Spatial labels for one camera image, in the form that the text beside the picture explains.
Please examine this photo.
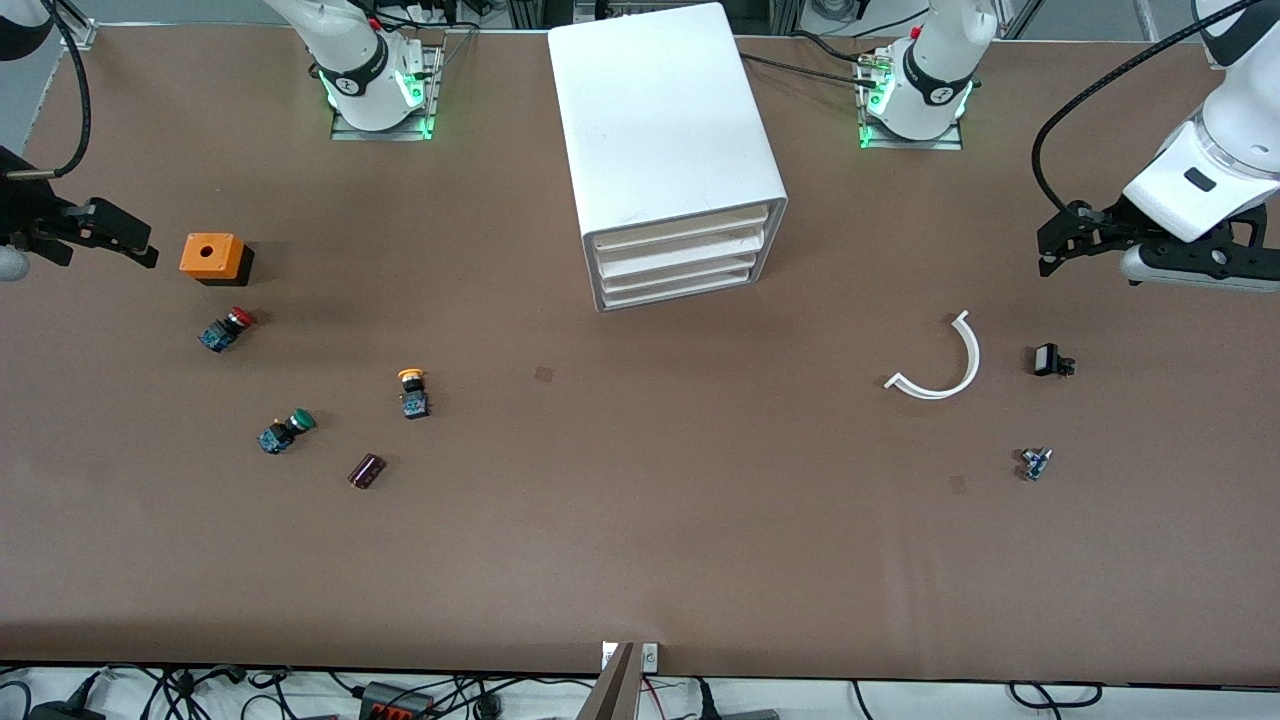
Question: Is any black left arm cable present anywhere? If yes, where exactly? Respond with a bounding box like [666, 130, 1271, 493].
[1031, 0, 1263, 217]

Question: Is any green push button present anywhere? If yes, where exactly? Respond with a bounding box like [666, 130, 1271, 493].
[257, 407, 318, 456]

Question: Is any black power strip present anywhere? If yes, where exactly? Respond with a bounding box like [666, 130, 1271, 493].
[360, 681, 438, 720]

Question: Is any black base power cable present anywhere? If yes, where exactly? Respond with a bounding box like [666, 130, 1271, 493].
[738, 50, 883, 89]

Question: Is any white curved plastic piece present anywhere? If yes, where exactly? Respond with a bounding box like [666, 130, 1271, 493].
[884, 310, 982, 401]

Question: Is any orange button box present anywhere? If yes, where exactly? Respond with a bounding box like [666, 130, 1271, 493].
[179, 232, 256, 288]

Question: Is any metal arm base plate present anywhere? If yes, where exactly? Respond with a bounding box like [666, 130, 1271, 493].
[330, 44, 444, 142]
[857, 55, 965, 152]

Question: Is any brown camera post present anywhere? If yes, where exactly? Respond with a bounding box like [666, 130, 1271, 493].
[577, 642, 640, 720]

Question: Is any yellow push button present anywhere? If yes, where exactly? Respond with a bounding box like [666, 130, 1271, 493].
[397, 367, 432, 421]

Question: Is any black looped floor cable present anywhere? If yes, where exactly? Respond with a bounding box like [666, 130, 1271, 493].
[1008, 681, 1104, 709]

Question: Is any red push button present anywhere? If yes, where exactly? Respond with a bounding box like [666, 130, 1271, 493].
[197, 306, 258, 353]

